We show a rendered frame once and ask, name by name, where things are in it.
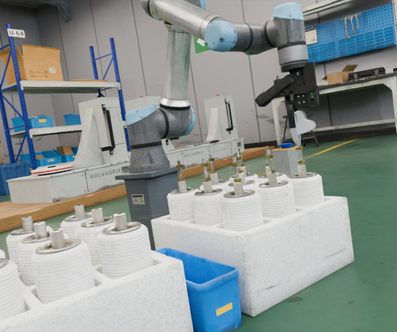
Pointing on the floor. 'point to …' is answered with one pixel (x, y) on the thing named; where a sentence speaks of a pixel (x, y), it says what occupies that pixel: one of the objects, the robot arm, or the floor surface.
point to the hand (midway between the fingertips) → (295, 141)
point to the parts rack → (51, 87)
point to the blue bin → (210, 292)
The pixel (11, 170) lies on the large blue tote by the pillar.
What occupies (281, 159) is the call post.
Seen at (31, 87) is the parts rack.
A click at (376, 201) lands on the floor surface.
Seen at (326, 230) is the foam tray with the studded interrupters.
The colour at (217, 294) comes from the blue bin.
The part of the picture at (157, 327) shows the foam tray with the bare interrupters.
